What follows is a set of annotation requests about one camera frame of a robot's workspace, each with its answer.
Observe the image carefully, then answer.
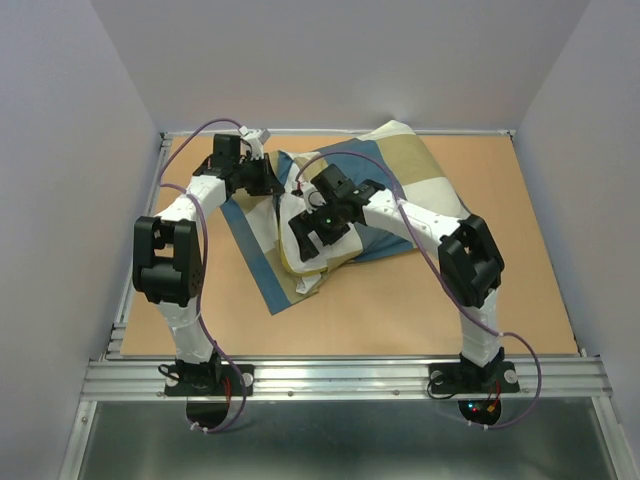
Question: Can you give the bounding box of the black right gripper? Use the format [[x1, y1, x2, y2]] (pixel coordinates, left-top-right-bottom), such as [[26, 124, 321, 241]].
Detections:
[[288, 199, 349, 262]]

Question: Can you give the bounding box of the white pillow yellow edge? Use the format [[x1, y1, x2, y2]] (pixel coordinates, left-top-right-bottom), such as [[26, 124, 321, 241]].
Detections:
[[278, 190, 364, 295]]

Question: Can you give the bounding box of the blue beige white plaid pillowcase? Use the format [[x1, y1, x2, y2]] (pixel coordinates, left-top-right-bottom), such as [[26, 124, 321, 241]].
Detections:
[[221, 121, 468, 315]]

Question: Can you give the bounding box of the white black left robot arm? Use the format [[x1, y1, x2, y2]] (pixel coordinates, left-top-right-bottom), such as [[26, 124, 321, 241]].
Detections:
[[132, 127, 284, 396]]

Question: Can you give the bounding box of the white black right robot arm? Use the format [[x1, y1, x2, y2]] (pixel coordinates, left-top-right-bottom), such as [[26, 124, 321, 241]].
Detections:
[[283, 165, 505, 394]]

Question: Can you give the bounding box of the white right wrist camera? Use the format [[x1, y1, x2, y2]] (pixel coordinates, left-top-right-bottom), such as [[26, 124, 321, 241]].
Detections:
[[300, 182, 325, 210]]

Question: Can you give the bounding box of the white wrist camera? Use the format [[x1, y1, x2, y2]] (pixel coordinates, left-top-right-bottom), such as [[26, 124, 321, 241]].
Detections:
[[238, 126, 271, 159], [300, 182, 325, 210]]

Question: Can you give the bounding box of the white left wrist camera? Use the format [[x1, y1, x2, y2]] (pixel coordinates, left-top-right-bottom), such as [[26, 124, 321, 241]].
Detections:
[[238, 126, 271, 159]]

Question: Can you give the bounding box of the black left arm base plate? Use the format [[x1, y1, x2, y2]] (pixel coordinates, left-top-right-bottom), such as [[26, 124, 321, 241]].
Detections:
[[158, 362, 254, 397]]

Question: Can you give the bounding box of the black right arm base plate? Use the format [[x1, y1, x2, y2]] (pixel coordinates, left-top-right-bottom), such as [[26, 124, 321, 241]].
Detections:
[[429, 361, 520, 396]]

